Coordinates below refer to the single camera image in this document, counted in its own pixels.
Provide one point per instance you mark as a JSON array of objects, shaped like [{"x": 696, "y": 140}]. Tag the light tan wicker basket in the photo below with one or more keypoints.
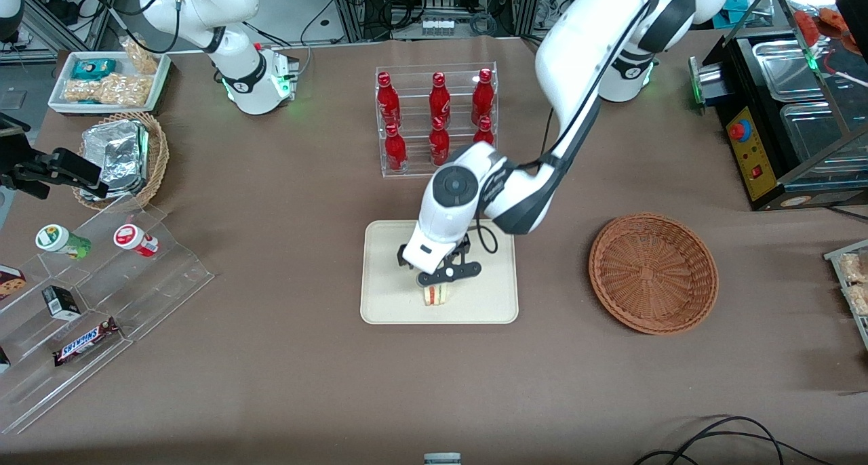
[{"x": 160, "y": 154}]

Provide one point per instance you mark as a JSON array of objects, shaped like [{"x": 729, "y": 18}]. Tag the clear snack tray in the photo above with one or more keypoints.
[{"x": 835, "y": 256}]

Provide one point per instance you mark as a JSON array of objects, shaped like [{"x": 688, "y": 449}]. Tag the silver foil wrapped package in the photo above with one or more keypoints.
[{"x": 115, "y": 150}]

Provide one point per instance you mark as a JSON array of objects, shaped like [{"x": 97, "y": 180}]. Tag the clear wrapped pastry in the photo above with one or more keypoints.
[
  {"x": 856, "y": 268},
  {"x": 858, "y": 299}
]

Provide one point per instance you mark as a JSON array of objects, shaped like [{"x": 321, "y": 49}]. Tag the black food warmer appliance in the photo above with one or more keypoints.
[{"x": 753, "y": 153}]

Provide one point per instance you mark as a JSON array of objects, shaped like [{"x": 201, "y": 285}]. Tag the brown cookie box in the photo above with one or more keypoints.
[{"x": 10, "y": 282}]

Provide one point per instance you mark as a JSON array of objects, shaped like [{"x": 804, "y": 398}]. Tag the clear acrylic stepped display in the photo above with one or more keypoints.
[{"x": 156, "y": 282}]

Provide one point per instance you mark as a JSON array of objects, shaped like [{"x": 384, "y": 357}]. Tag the red cola bottle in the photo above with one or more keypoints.
[
  {"x": 439, "y": 100},
  {"x": 483, "y": 131},
  {"x": 395, "y": 150},
  {"x": 388, "y": 100},
  {"x": 482, "y": 97},
  {"x": 439, "y": 143}
]

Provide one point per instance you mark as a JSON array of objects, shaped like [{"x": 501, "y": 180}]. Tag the teal snack packet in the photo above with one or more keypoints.
[{"x": 93, "y": 69}]

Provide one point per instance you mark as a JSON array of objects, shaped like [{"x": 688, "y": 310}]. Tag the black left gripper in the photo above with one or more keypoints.
[{"x": 401, "y": 256}]

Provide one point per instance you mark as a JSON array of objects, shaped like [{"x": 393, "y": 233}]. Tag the brown round wicker basket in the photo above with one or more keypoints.
[{"x": 651, "y": 275}]

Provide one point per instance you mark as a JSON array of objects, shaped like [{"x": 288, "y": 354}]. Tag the clear acrylic bottle rack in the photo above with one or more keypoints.
[{"x": 461, "y": 65}]

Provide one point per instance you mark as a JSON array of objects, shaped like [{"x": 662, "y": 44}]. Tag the small clear peanut bag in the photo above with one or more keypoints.
[{"x": 141, "y": 57}]

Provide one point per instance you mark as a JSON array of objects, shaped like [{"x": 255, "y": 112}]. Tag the grey device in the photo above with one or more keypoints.
[{"x": 442, "y": 459}]

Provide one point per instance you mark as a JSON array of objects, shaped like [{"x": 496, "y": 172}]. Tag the Snickers chocolate bar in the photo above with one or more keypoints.
[{"x": 85, "y": 343}]

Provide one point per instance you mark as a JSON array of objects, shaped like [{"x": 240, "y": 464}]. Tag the large clear peanut bag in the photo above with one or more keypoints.
[{"x": 108, "y": 91}]

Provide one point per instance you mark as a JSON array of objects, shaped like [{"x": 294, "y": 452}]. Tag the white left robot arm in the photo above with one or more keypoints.
[{"x": 576, "y": 45}]

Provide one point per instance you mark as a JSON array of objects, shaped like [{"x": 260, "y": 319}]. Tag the beige rectangular tray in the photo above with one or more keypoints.
[{"x": 386, "y": 295}]

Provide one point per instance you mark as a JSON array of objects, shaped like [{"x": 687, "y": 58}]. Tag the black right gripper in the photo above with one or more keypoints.
[{"x": 26, "y": 167}]

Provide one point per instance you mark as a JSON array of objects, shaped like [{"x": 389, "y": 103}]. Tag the white rectangular snack tray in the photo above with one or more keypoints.
[{"x": 156, "y": 89}]

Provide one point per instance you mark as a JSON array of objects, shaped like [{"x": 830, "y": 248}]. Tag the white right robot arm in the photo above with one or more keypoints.
[{"x": 230, "y": 17}]

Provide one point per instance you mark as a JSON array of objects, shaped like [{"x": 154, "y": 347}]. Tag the green lid cup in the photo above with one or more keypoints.
[{"x": 57, "y": 240}]

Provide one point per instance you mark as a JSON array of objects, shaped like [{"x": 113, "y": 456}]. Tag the red lid cup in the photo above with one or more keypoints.
[{"x": 132, "y": 238}]

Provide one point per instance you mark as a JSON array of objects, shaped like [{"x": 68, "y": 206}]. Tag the white power strip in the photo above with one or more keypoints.
[{"x": 438, "y": 27}]

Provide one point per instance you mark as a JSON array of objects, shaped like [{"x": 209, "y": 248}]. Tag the small black box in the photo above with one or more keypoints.
[{"x": 62, "y": 302}]

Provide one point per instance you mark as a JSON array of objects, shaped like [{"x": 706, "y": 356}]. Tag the triangular sandwich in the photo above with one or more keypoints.
[{"x": 437, "y": 297}]

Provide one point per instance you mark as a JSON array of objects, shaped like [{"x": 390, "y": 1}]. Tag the silver metal cylinder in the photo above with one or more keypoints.
[{"x": 708, "y": 85}]

